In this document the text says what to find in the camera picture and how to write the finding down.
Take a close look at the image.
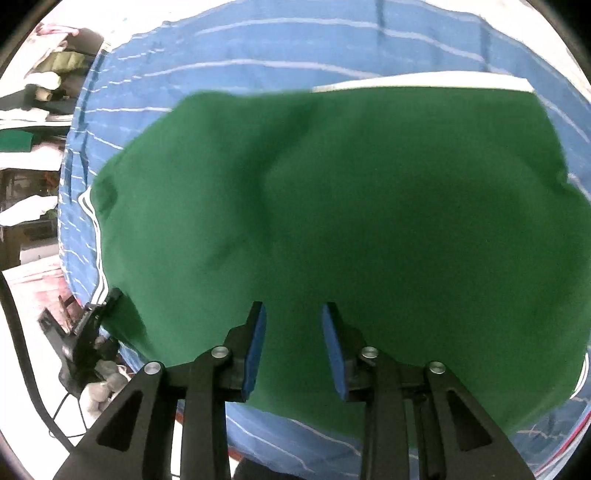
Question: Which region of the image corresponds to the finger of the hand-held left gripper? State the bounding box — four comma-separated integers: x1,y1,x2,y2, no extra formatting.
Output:
82,287,124,325

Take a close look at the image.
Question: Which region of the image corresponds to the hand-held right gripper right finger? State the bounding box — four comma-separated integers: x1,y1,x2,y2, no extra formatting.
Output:
322,302,539,480

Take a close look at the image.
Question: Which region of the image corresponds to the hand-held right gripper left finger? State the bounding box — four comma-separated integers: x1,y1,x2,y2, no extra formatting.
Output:
53,301,269,480

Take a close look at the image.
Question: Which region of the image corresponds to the green and cream varsity jacket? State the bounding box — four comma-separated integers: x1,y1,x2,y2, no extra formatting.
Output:
90,76,591,437

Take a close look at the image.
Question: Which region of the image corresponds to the rack of assorted clothes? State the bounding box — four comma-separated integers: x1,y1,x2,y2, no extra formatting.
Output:
0,25,112,271

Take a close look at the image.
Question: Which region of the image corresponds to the person's left hand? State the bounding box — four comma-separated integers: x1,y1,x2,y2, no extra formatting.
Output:
79,359,136,422

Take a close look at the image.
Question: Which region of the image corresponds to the blue striped bed sheet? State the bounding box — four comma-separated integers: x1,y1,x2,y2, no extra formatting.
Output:
58,0,591,480

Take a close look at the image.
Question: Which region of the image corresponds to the black cable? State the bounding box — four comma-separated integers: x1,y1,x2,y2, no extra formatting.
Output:
0,271,75,455

